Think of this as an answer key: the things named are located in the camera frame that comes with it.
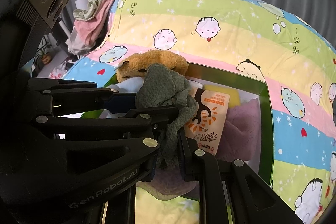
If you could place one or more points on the yellow fuzzy plush toy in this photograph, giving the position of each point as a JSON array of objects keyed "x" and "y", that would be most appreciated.
[{"x": 137, "y": 64}]

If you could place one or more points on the grey green cloth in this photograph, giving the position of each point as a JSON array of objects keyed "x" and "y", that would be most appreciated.
[{"x": 164, "y": 87}]

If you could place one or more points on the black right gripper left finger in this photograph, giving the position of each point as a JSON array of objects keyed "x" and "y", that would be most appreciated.
[{"x": 114, "y": 203}]

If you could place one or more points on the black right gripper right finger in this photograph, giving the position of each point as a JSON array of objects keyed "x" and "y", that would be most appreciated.
[{"x": 230, "y": 192}]

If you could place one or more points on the green cardboard box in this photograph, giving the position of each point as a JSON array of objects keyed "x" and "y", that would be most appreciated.
[{"x": 162, "y": 86}]

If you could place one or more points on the pile of clothes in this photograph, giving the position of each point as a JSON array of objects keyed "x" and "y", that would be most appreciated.
[{"x": 88, "y": 26}]

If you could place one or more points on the colourful cartoon blanket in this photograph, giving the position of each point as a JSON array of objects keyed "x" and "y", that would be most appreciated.
[{"x": 257, "y": 43}]

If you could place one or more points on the purple towel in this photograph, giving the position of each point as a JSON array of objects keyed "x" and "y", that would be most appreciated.
[{"x": 239, "y": 140}]

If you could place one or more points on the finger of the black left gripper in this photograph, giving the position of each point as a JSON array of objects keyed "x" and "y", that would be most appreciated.
[{"x": 69, "y": 110}]

